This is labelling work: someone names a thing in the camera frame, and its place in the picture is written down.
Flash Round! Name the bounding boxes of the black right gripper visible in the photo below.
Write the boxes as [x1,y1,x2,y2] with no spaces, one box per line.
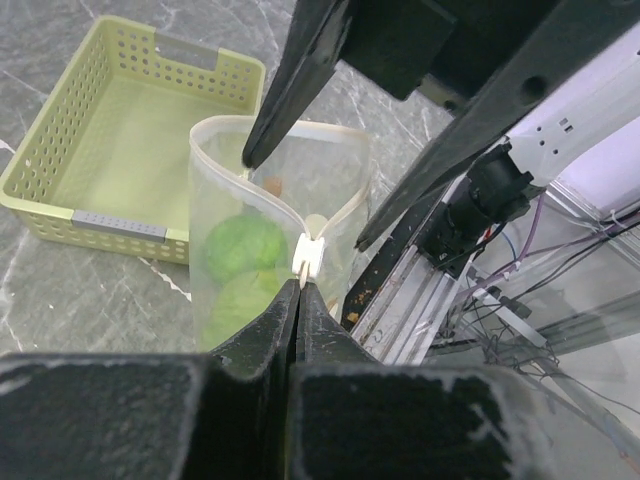
[242,0,639,250]

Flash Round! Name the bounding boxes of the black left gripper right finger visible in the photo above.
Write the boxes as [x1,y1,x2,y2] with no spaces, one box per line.
[289,284,557,479]

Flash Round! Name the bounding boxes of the small green cabbage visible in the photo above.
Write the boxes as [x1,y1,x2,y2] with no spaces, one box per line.
[197,268,290,350]

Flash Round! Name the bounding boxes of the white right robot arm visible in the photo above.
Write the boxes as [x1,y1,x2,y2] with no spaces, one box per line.
[242,1,639,250]

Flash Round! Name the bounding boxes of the pale green perforated basket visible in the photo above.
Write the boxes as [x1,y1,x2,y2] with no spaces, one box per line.
[1,15,265,264]

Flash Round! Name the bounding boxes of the clear bag white dots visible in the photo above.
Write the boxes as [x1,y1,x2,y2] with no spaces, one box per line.
[189,115,373,351]

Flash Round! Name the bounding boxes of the large green cabbage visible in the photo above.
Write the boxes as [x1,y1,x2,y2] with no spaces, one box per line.
[204,214,289,285]

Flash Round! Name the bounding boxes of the loose cables under table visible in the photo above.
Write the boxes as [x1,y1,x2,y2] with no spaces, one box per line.
[439,194,640,451]

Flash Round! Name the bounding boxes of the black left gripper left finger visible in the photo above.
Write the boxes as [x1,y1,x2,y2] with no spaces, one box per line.
[1,280,300,479]

